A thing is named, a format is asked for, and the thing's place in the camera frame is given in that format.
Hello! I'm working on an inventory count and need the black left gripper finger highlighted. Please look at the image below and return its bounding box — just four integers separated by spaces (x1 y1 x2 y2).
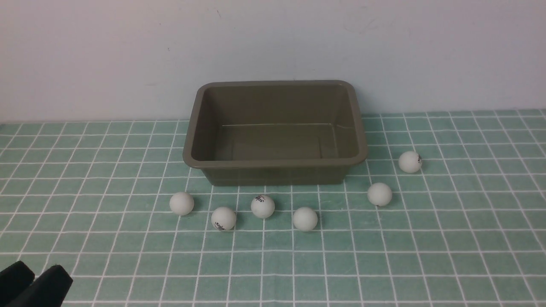
7 264 73 307
0 261 35 306

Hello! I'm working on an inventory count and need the white ball with logo front-left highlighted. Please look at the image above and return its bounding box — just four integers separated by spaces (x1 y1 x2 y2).
211 206 237 231

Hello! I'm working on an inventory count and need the white ball with logo centre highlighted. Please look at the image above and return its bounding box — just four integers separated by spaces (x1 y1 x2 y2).
251 194 275 219

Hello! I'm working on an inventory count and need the olive green plastic bin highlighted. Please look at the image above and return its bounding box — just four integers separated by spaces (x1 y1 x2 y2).
183 80 369 186

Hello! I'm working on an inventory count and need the white plain ball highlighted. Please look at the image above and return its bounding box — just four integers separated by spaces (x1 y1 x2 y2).
292 207 318 232
367 182 393 206

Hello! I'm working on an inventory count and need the green checkered table mat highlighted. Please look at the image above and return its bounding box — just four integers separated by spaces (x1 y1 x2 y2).
0 109 546 307

